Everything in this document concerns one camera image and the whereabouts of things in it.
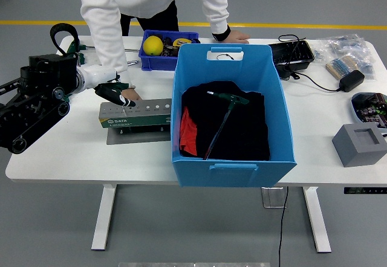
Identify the white table leg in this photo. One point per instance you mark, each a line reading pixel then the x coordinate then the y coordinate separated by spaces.
pixel 104 218
pixel 317 218

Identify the clear plastic component bags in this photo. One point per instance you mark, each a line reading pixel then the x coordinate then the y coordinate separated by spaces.
pixel 347 46

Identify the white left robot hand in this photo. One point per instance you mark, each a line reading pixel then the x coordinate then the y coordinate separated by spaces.
pixel 99 75

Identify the large blue storage box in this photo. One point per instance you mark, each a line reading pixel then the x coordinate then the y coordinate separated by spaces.
pixel 232 176

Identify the black table control panel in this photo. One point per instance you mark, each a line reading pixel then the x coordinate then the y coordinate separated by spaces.
pixel 364 190

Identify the taped resistor strip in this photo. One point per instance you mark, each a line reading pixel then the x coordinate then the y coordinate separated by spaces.
pixel 340 66

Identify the yellow ball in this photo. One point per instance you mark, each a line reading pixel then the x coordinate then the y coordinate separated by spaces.
pixel 152 46

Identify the small metal floor plate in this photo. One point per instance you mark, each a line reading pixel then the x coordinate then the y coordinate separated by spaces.
pixel 272 199

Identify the red cloth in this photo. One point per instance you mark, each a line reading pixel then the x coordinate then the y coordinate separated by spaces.
pixel 187 134

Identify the black wristband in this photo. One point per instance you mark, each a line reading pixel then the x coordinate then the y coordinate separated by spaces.
pixel 220 36

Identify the person's right hand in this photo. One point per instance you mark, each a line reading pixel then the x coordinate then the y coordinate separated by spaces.
pixel 135 95

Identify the dark electronic parts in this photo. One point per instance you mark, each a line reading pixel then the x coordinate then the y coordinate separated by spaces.
pixel 168 51

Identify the black power adapter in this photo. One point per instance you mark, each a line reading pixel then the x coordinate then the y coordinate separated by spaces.
pixel 350 80

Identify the light blue tray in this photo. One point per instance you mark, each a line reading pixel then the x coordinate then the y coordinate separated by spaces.
pixel 354 110

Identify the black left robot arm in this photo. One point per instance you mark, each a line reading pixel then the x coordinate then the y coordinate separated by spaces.
pixel 45 76

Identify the black plastic tray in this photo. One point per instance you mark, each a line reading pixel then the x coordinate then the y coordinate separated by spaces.
pixel 290 55

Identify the yellow tape measure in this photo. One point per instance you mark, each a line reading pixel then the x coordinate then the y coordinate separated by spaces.
pixel 181 42

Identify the grey foam cube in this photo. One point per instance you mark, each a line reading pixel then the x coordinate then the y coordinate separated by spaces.
pixel 356 155

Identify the small blue parts bin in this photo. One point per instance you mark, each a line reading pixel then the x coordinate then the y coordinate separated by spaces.
pixel 157 63

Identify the black cloth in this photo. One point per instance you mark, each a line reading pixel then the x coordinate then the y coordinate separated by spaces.
pixel 251 128

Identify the person's left forearm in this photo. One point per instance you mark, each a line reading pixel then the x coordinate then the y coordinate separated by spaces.
pixel 216 13

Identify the person's left hand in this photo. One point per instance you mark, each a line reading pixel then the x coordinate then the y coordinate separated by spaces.
pixel 239 37

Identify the circuit parts pile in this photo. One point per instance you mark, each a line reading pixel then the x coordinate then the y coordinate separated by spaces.
pixel 372 108

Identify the green silver wrench stand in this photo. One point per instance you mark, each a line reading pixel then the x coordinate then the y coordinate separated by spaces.
pixel 142 121

